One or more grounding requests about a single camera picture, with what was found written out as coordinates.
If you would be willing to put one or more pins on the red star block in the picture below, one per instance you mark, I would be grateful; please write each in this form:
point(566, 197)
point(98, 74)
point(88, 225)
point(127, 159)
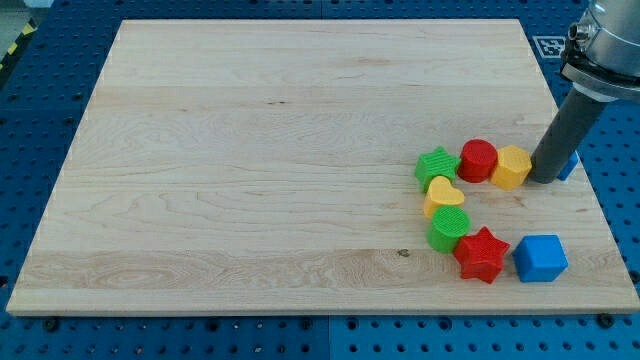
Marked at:
point(481, 256)

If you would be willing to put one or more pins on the yellow heart block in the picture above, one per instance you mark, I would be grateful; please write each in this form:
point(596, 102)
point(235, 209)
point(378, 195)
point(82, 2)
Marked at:
point(441, 192)

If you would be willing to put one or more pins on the blue triangle block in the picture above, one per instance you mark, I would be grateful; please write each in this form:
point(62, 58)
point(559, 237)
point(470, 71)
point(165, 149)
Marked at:
point(569, 167)

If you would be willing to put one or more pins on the green cylinder block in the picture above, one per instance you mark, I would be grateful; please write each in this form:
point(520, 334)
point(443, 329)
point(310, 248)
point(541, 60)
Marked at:
point(448, 225)

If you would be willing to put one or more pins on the yellow hexagon block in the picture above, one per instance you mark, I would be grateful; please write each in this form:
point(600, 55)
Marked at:
point(512, 167)

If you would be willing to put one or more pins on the wooden board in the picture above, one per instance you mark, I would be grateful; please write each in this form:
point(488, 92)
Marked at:
point(266, 167)

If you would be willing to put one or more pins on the blue cube block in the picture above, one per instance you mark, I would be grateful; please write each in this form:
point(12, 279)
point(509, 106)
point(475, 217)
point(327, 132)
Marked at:
point(540, 258)

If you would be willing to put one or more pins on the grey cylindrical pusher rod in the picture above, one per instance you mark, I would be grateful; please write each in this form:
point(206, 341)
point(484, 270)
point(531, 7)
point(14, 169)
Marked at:
point(574, 119)

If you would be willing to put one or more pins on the white fiducial marker tag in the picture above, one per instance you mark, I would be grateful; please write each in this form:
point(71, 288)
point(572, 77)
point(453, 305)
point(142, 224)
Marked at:
point(549, 47)

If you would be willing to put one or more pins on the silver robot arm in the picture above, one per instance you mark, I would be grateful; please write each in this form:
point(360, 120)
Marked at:
point(601, 60)

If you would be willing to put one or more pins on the red cylinder block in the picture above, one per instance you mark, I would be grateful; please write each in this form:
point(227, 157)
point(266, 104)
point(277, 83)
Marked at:
point(478, 159)

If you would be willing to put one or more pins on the green star block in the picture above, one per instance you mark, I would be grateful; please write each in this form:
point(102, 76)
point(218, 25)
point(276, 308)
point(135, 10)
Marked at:
point(438, 162)

